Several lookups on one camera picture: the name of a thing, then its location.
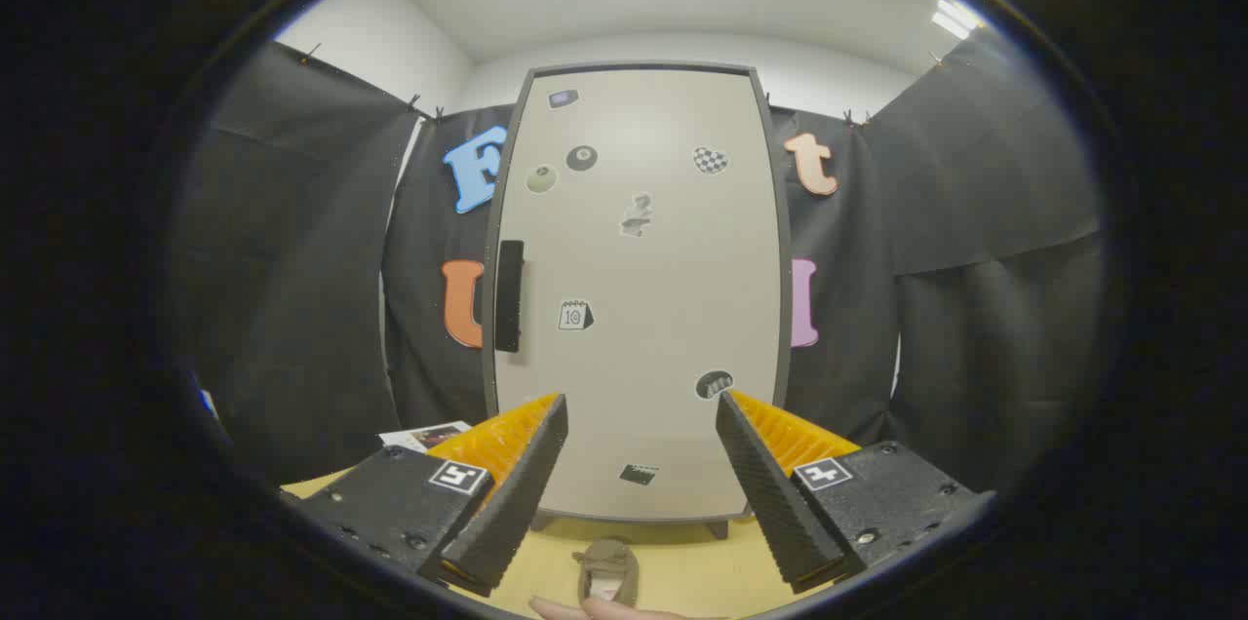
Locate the grey shoe cabinet door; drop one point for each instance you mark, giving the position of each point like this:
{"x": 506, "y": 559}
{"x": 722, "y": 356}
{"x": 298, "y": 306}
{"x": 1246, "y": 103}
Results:
{"x": 663, "y": 308}

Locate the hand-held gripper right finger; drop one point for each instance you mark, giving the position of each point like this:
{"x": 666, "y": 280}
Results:
{"x": 770, "y": 503}

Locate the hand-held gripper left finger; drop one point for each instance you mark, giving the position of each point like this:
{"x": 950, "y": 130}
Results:
{"x": 517, "y": 503}

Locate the small ceiling light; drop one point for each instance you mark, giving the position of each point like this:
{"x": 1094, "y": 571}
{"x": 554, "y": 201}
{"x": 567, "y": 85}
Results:
{"x": 954, "y": 18}

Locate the black backdrop cloth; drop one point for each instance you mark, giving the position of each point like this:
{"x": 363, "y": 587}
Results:
{"x": 292, "y": 308}

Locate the dark grey shoe cabinet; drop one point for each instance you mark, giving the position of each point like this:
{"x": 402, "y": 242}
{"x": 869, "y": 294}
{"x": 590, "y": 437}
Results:
{"x": 786, "y": 259}

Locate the brown fluffy shoe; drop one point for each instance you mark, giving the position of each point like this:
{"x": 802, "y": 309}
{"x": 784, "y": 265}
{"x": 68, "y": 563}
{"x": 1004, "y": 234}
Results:
{"x": 606, "y": 561}

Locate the white book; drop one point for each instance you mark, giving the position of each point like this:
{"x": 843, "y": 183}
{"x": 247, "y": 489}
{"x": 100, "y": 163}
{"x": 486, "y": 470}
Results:
{"x": 419, "y": 435}

